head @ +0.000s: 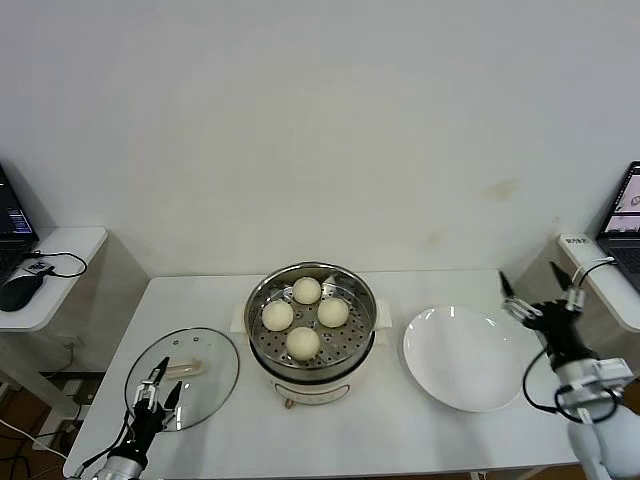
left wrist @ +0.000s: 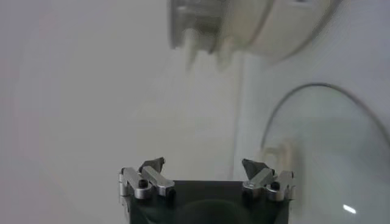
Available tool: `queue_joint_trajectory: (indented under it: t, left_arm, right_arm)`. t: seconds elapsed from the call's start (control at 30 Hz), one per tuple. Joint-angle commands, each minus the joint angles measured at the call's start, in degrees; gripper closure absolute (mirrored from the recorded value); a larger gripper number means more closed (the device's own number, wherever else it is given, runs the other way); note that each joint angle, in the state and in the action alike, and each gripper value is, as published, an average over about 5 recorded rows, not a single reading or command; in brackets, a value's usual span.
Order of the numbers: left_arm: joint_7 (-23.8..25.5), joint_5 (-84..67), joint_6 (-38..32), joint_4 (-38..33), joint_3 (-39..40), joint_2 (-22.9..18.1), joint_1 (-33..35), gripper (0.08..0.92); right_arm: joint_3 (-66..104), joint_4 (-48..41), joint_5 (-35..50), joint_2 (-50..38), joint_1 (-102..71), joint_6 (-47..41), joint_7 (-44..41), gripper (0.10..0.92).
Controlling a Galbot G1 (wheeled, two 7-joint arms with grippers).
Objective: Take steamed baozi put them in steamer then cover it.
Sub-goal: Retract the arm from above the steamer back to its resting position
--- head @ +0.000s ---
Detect black computer mouse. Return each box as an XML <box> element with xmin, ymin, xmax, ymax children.
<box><xmin>0</xmin><ymin>273</ymin><xmax>45</xmax><ymax>313</ymax></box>

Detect round white plate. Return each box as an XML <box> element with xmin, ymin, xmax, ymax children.
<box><xmin>403</xmin><ymin>305</ymin><xmax>527</xmax><ymax>414</ymax></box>

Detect small device with QR code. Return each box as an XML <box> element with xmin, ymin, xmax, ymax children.
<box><xmin>18</xmin><ymin>257</ymin><xmax>55</xmax><ymax>279</ymax></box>

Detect white steamed baozi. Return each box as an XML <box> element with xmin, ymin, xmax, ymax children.
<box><xmin>292</xmin><ymin>276</ymin><xmax>322</xmax><ymax>305</ymax></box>
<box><xmin>285</xmin><ymin>326</ymin><xmax>321</xmax><ymax>362</ymax></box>
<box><xmin>317</xmin><ymin>297</ymin><xmax>351</xmax><ymax>329</ymax></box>
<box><xmin>262</xmin><ymin>301</ymin><xmax>295</xmax><ymax>332</ymax></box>

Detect round glass pot lid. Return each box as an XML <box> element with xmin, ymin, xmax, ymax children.
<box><xmin>124</xmin><ymin>326</ymin><xmax>241</xmax><ymax>433</ymax></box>

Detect thin black desk cable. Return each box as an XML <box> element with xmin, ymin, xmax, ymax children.
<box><xmin>29</xmin><ymin>248</ymin><xmax>87</xmax><ymax>279</ymax></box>

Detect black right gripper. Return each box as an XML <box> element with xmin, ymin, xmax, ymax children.
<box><xmin>498</xmin><ymin>260</ymin><xmax>600</xmax><ymax>372</ymax></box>

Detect grey laptop with bright screen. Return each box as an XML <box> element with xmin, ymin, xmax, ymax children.
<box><xmin>596</xmin><ymin>160</ymin><xmax>640</xmax><ymax>290</ymax></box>

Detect white side table with mouse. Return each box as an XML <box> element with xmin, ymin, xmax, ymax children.
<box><xmin>0</xmin><ymin>226</ymin><xmax>151</xmax><ymax>416</ymax></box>

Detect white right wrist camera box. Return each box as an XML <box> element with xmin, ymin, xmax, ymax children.
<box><xmin>592</xmin><ymin>357</ymin><xmax>634</xmax><ymax>399</ymax></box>

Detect white electric cooker base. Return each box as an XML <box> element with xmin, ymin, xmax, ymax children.
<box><xmin>230</xmin><ymin>295</ymin><xmax>394</xmax><ymax>410</ymax></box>

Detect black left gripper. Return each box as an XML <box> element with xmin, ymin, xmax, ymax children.
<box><xmin>123</xmin><ymin>354</ymin><xmax>185</xmax><ymax>460</ymax></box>

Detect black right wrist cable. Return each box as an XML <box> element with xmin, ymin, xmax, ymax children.
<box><xmin>522</xmin><ymin>344</ymin><xmax>624</xmax><ymax>426</ymax></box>

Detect black laptop with dark screen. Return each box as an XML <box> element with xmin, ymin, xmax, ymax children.
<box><xmin>0</xmin><ymin>160</ymin><xmax>40</xmax><ymax>284</ymax></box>

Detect stainless steel steamer pot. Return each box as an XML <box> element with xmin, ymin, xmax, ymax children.
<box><xmin>244</xmin><ymin>260</ymin><xmax>379</xmax><ymax>370</ymax></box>

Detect white floor cable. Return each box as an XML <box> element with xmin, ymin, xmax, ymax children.
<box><xmin>0</xmin><ymin>417</ymin><xmax>69</xmax><ymax>459</ymax></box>

